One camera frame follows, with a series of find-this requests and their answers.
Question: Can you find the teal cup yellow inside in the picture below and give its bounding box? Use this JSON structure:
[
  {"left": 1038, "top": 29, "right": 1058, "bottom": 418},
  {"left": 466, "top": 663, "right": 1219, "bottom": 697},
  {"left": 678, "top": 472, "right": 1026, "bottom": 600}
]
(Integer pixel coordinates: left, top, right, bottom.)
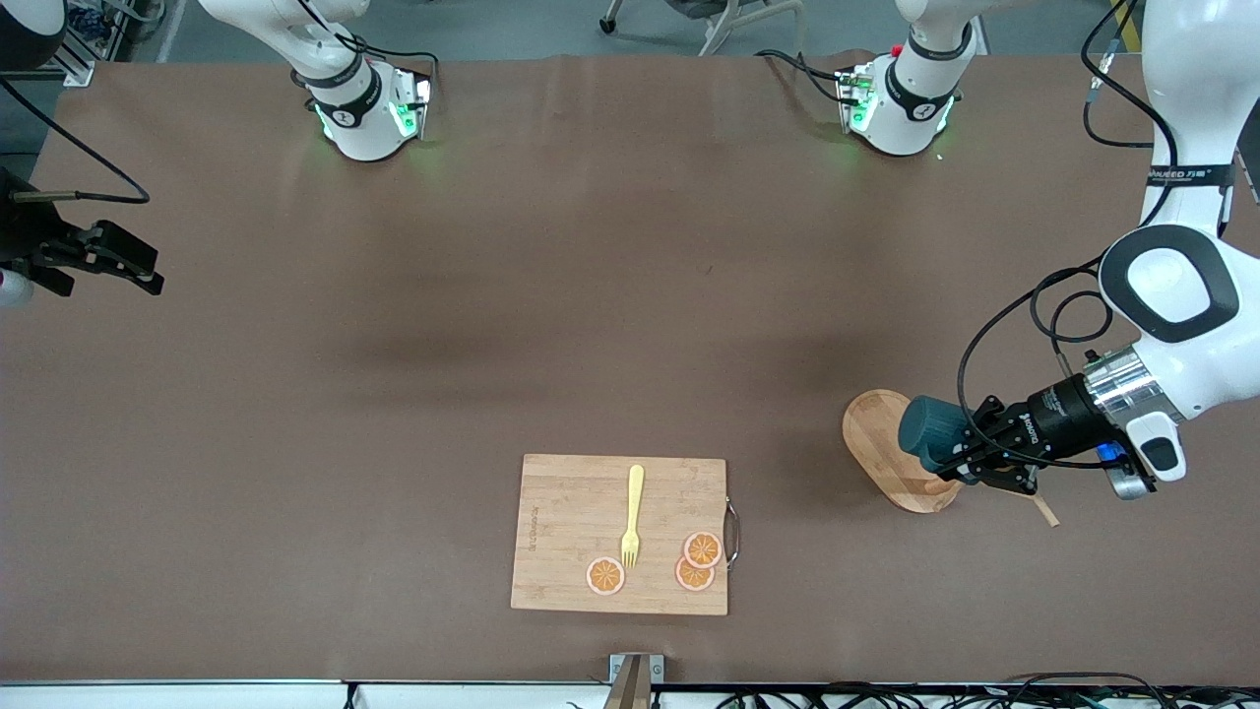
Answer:
[{"left": 898, "top": 394, "right": 976, "bottom": 476}]

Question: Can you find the wooden cup rack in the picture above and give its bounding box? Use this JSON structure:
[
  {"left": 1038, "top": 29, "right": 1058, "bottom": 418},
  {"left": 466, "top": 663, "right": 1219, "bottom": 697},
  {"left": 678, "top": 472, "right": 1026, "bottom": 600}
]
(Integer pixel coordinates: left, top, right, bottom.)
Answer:
[{"left": 843, "top": 389, "right": 1061, "bottom": 528}]

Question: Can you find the yellow plastic fork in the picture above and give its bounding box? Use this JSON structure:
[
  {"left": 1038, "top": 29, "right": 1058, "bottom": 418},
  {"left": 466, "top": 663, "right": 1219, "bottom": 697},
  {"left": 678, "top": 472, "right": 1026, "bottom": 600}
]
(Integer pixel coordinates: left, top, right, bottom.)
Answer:
[{"left": 620, "top": 465, "right": 646, "bottom": 570}]

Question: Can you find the brown table cover mat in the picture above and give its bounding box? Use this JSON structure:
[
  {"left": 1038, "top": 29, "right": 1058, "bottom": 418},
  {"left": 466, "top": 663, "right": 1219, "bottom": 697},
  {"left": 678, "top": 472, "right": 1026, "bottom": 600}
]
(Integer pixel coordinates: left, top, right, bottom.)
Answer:
[{"left": 0, "top": 51, "right": 1260, "bottom": 687}]

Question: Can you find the bamboo cutting board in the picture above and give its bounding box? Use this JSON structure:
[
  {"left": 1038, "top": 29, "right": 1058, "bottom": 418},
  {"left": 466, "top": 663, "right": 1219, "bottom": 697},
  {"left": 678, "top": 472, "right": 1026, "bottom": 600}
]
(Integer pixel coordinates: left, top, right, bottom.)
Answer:
[{"left": 510, "top": 453, "right": 741, "bottom": 617}]

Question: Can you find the office chair base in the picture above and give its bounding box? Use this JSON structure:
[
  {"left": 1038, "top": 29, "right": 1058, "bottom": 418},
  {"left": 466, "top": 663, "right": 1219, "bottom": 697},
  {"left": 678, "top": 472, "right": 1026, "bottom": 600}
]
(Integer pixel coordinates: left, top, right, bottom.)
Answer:
[{"left": 600, "top": 0, "right": 803, "bottom": 57}]

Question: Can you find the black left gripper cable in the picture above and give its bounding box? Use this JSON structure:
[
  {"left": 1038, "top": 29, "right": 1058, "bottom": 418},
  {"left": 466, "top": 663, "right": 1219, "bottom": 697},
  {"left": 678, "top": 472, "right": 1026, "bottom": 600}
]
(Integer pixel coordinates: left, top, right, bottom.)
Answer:
[{"left": 957, "top": 0, "right": 1182, "bottom": 472}]

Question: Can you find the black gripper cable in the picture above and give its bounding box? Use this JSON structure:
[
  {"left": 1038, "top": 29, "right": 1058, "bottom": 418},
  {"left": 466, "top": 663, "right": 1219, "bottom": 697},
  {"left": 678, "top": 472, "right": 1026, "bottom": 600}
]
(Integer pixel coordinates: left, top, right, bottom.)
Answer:
[
  {"left": 957, "top": 0, "right": 1182, "bottom": 472},
  {"left": 0, "top": 74, "right": 152, "bottom": 206}
]

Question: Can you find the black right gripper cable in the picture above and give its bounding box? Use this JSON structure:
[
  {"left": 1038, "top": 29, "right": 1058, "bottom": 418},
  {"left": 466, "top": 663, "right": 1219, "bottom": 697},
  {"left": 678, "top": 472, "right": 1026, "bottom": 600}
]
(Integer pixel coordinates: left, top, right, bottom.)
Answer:
[{"left": 0, "top": 74, "right": 152, "bottom": 206}]

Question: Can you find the aluminium frame profile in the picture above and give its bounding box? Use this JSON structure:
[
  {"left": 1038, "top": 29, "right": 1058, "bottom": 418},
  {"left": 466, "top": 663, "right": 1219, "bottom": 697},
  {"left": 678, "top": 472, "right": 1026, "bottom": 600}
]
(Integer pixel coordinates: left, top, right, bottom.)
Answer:
[{"left": 44, "top": 39, "right": 97, "bottom": 88}]

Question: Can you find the black arm base cable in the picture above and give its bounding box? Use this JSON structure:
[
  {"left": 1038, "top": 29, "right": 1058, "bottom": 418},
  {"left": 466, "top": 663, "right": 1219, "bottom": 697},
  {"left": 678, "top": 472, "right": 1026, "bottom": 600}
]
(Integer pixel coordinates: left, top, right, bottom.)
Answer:
[
  {"left": 755, "top": 47, "right": 852, "bottom": 107},
  {"left": 290, "top": 0, "right": 441, "bottom": 109}
]

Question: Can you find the aluminium camera post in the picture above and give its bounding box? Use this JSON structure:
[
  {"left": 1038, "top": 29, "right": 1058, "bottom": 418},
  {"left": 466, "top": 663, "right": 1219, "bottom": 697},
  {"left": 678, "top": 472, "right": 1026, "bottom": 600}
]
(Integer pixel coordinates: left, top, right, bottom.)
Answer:
[{"left": 608, "top": 653, "right": 665, "bottom": 709}]

